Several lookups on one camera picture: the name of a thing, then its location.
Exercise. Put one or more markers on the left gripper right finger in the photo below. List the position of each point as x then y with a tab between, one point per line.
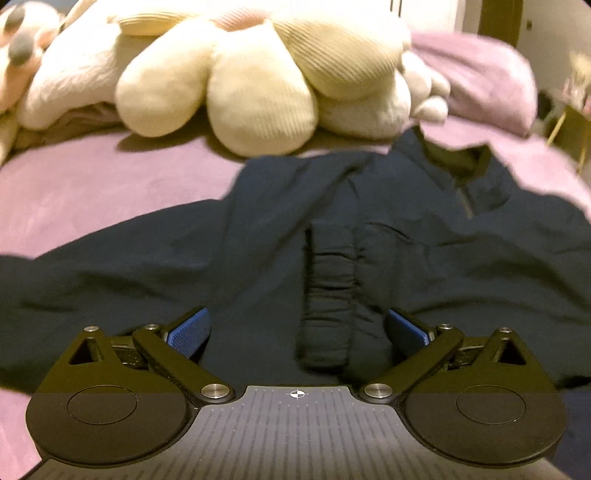
476	400

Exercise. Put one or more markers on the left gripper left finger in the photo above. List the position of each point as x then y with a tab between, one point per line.
111	400

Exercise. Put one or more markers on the dark navy jacket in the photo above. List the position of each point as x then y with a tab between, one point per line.
301	262

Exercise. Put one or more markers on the yellow legged side table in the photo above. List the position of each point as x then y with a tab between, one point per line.
571	133

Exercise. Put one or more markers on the white plush bear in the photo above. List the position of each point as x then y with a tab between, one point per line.
429	89

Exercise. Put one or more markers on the purple rolled blanket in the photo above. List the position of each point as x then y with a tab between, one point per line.
491	82

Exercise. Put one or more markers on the cream yellow plush toy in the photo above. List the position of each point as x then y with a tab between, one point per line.
257	74

